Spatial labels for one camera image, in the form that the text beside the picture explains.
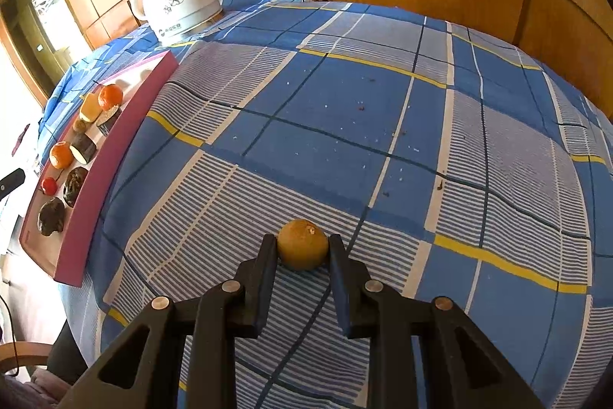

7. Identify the orange mandarin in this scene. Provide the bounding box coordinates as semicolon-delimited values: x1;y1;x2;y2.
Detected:
98;84;124;111
49;141;74;170

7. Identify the cut sugarcane-like cylinder piece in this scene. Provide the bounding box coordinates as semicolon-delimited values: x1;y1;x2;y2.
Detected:
70;133;98;165

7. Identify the blue plaid tablecloth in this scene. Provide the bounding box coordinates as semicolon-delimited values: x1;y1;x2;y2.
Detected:
62;0;612;408

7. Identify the cut fruit with dark skin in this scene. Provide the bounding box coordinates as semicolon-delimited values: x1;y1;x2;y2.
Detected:
95;106;121;137

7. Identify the dark brown spiky fruit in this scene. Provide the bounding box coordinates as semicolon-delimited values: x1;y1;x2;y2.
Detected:
62;166;89;208

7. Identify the white pink-rimmed cardboard tray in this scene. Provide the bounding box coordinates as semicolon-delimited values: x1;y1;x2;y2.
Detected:
19;51;179;286

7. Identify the small red tomato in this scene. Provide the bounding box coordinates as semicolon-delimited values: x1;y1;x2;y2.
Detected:
41;176;58;196

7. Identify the small brown kiwi fruit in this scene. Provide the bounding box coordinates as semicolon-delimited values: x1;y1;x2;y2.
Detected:
72;118;90;134

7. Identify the wooden door with glass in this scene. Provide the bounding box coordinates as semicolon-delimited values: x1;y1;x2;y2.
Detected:
1;0;73;104

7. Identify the small yellow round fruit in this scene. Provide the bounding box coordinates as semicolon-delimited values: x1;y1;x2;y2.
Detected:
276;219;328;271

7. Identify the orange mandarin in tray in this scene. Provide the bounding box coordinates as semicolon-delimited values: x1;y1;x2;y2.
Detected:
98;84;124;111

